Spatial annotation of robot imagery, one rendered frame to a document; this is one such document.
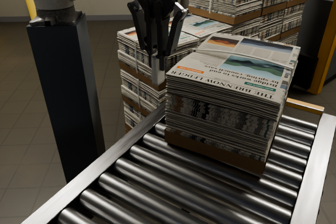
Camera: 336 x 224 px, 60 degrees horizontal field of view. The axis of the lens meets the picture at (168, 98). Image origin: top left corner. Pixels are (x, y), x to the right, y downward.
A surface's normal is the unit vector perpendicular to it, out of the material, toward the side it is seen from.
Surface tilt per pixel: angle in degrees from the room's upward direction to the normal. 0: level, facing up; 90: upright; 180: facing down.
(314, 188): 0
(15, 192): 0
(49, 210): 0
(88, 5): 90
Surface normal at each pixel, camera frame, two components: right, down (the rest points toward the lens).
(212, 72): 0.01, -0.84
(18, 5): 0.06, 0.52
